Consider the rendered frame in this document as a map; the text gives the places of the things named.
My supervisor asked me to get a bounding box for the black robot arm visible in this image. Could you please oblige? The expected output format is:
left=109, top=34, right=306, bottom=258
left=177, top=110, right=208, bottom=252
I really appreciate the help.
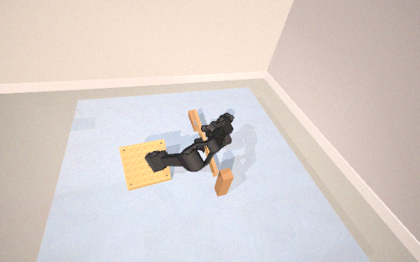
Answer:
left=144, top=113, right=234, bottom=172

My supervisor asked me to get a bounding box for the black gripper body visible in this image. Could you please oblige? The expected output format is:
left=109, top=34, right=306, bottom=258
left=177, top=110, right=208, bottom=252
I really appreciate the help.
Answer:
left=194, top=130, right=232, bottom=150

